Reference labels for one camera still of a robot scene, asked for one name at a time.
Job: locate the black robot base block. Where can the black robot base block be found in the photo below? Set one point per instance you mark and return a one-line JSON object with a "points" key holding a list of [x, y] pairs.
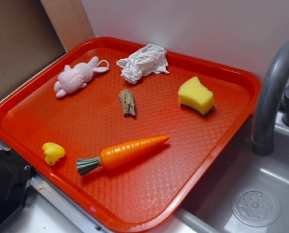
{"points": [[15, 179]]}

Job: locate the yellow sponge with green base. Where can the yellow sponge with green base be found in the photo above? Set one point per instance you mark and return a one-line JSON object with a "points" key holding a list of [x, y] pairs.
{"points": [[196, 96]]}

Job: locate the red plastic tray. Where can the red plastic tray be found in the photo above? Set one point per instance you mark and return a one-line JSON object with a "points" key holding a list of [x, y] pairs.
{"points": [[142, 194]]}

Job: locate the small brown wood piece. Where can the small brown wood piece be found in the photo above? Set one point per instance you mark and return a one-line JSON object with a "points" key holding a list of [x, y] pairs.
{"points": [[128, 103]]}

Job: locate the orange toy carrot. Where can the orange toy carrot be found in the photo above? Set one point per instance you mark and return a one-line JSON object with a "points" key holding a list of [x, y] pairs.
{"points": [[120, 154]]}

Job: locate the crumpled white paper towel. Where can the crumpled white paper towel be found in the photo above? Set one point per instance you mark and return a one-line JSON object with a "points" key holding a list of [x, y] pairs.
{"points": [[147, 60]]}

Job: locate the pink plush bunny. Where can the pink plush bunny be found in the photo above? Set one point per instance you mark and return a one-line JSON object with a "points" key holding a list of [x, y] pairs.
{"points": [[72, 79]]}

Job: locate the yellow rubber duck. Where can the yellow rubber duck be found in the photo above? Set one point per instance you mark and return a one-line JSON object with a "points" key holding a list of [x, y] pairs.
{"points": [[53, 152]]}

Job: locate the grey toy sink basin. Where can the grey toy sink basin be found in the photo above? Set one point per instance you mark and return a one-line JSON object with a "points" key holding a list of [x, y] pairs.
{"points": [[242, 192]]}

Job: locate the brown cardboard panel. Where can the brown cardboard panel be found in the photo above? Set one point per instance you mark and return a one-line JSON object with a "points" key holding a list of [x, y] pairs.
{"points": [[34, 33]]}

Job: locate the grey toy faucet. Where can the grey toy faucet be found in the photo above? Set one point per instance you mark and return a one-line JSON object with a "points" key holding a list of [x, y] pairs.
{"points": [[271, 97]]}

